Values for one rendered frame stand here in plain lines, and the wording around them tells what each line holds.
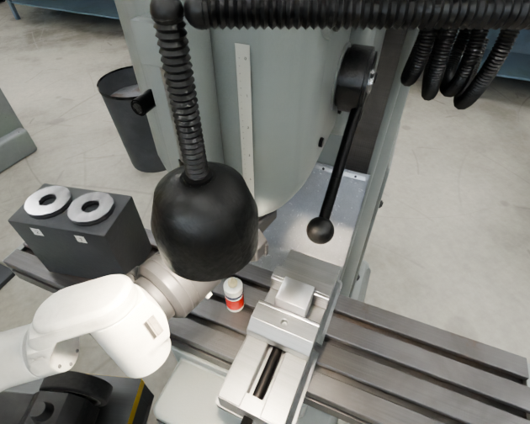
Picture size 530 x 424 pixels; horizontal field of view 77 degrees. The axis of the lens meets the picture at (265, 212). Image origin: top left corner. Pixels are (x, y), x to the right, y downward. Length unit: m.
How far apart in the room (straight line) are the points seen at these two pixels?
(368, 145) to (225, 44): 0.59
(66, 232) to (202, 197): 0.61
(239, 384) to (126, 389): 0.75
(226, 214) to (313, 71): 0.16
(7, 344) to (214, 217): 0.35
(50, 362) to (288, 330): 0.37
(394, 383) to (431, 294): 1.35
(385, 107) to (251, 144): 0.50
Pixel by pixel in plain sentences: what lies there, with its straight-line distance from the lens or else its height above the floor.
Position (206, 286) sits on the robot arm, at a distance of 0.44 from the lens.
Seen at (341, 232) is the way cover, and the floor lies 0.94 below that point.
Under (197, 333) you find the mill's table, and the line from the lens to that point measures 0.78.
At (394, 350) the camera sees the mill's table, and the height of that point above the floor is 0.93.
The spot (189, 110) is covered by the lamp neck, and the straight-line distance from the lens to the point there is 0.18.
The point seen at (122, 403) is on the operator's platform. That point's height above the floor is 0.40.
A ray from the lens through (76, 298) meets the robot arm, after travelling 0.44.
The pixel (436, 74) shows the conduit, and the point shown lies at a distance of 0.55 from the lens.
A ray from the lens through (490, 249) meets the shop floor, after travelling 2.46.
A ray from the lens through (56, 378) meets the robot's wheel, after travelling 1.23.
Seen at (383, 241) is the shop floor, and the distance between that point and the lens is 2.21.
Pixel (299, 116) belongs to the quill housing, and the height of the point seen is 1.47.
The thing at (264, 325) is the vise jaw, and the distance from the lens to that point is 0.65.
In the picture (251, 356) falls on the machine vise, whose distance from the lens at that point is 0.67.
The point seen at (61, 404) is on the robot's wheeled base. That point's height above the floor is 0.61.
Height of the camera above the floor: 1.62
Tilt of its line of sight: 46 degrees down
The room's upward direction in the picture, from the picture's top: straight up
